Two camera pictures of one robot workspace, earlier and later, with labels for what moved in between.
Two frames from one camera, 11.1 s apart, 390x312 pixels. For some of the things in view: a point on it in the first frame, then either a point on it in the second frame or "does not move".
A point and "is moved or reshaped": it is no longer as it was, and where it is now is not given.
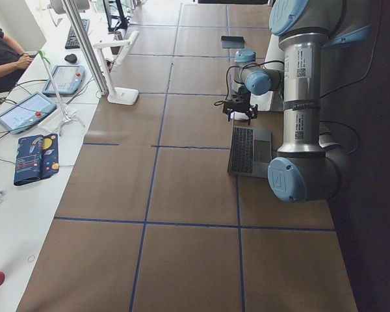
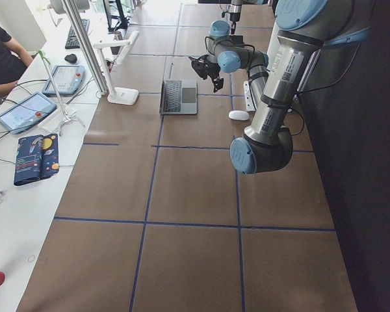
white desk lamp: [117, 95] does not move
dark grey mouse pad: [232, 41] does not move
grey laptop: [251, 151] is moved or reshaped
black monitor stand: [123, 23] does not move
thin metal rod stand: [65, 117] does not move
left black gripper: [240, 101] to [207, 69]
